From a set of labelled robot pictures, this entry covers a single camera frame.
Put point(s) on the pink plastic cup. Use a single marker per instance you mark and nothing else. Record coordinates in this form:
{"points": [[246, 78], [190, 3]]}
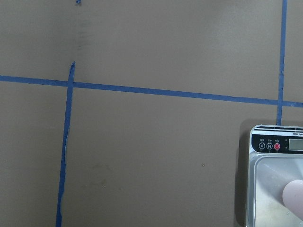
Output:
{"points": [[292, 197]]}

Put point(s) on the silver digital kitchen scale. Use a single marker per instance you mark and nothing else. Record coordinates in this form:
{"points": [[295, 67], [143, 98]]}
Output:
{"points": [[275, 158]]}

